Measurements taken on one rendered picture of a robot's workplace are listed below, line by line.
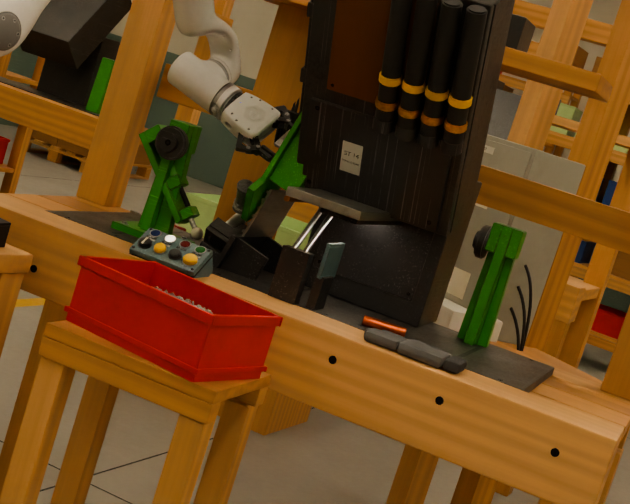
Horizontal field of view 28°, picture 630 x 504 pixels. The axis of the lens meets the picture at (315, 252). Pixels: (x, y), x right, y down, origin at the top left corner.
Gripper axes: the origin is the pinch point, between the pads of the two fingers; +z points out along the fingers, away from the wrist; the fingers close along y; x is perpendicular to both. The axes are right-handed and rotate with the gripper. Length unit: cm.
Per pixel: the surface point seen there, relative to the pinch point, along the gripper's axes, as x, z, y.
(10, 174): 457, -285, 183
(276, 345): -6, 32, -43
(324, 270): -4.8, 27.6, -22.5
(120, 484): 151, -10, -30
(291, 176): -4.8, 7.9, -8.9
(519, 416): -19, 76, -31
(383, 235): 6.3, 28.5, 1.1
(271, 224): 14.9, 6.3, -8.9
